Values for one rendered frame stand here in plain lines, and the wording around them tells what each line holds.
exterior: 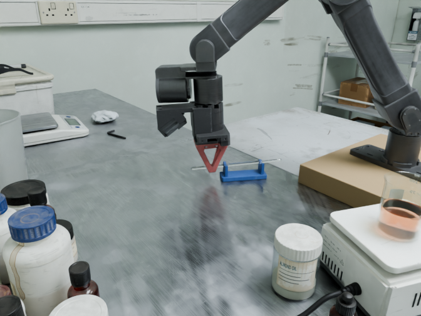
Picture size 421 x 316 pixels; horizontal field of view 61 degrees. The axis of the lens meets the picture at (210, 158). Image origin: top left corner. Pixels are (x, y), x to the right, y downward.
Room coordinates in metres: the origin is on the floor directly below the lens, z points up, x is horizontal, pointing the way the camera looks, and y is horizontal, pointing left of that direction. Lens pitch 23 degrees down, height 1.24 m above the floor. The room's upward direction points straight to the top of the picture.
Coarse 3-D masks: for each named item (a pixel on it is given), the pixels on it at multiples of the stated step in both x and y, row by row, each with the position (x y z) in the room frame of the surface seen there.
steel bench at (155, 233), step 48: (96, 96) 1.50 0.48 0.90; (48, 144) 0.91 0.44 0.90; (96, 144) 0.91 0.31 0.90; (144, 144) 0.91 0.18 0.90; (192, 144) 0.91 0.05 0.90; (48, 192) 0.63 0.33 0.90; (96, 192) 0.63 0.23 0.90; (144, 192) 0.63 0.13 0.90; (192, 192) 0.63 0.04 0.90; (240, 192) 0.63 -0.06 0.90; (288, 192) 0.63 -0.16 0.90; (96, 240) 0.47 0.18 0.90; (144, 240) 0.47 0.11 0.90; (192, 240) 0.47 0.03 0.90; (240, 240) 0.47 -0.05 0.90; (144, 288) 0.37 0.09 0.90; (192, 288) 0.37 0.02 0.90; (240, 288) 0.37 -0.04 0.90; (336, 288) 0.37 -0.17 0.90
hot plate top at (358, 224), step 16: (368, 208) 0.43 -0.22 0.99; (336, 224) 0.39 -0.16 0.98; (352, 224) 0.39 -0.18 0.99; (368, 224) 0.39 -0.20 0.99; (352, 240) 0.36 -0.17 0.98; (368, 240) 0.35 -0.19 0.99; (384, 240) 0.35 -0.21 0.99; (384, 256) 0.32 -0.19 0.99; (400, 256) 0.32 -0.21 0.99; (416, 256) 0.32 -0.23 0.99; (400, 272) 0.30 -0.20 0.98
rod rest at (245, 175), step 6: (258, 168) 0.72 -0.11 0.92; (222, 174) 0.70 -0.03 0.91; (228, 174) 0.70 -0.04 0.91; (234, 174) 0.70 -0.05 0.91; (240, 174) 0.70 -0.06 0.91; (246, 174) 0.70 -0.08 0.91; (252, 174) 0.70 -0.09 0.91; (258, 174) 0.70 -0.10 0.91; (264, 174) 0.70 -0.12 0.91; (222, 180) 0.68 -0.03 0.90; (228, 180) 0.68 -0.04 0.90; (234, 180) 0.69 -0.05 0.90; (240, 180) 0.69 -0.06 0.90; (246, 180) 0.69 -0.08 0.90
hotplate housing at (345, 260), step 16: (336, 240) 0.38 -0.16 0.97; (336, 256) 0.38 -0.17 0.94; (352, 256) 0.35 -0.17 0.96; (368, 256) 0.34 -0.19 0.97; (336, 272) 0.37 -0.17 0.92; (352, 272) 0.35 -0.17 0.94; (368, 272) 0.32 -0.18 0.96; (384, 272) 0.32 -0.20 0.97; (416, 272) 0.32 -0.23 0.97; (352, 288) 0.33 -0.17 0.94; (368, 288) 0.32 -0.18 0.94; (384, 288) 0.30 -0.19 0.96; (400, 288) 0.30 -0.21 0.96; (416, 288) 0.31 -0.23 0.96; (368, 304) 0.32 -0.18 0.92; (384, 304) 0.30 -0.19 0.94; (400, 304) 0.30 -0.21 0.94; (416, 304) 0.31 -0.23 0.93
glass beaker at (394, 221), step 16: (384, 176) 0.38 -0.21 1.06; (400, 176) 0.39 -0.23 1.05; (416, 176) 0.39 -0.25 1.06; (384, 192) 0.37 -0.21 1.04; (400, 192) 0.35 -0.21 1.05; (416, 192) 0.35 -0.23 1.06; (384, 208) 0.37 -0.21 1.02; (400, 208) 0.35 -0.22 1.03; (416, 208) 0.35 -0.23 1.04; (384, 224) 0.36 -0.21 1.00; (400, 224) 0.35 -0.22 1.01; (416, 224) 0.35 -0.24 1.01; (400, 240) 0.35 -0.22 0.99; (416, 240) 0.35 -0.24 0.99
